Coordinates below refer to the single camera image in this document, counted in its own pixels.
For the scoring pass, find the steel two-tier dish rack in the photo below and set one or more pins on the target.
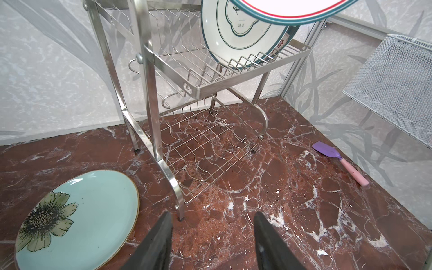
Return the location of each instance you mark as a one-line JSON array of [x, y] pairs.
[[202, 117]]

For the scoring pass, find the white plate dark green rim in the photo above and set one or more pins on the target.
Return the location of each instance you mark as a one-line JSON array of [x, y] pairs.
[[287, 37]]

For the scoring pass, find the orange sunburst plate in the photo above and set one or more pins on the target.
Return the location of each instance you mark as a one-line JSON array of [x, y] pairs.
[[292, 12]]

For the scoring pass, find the pale green flower plate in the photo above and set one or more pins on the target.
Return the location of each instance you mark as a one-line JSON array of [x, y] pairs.
[[80, 225]]

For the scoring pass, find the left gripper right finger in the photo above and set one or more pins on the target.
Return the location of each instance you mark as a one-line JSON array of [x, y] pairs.
[[271, 251]]

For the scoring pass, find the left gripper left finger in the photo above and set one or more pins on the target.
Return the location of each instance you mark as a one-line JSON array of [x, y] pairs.
[[154, 252]]

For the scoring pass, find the purple pink spatula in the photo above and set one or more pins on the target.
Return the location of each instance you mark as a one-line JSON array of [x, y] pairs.
[[333, 153]]

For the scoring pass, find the white plate thin teal rim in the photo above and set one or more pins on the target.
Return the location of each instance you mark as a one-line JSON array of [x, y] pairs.
[[236, 39]]

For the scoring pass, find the white wire mesh basket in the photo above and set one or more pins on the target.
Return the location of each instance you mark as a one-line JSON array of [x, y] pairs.
[[395, 83]]

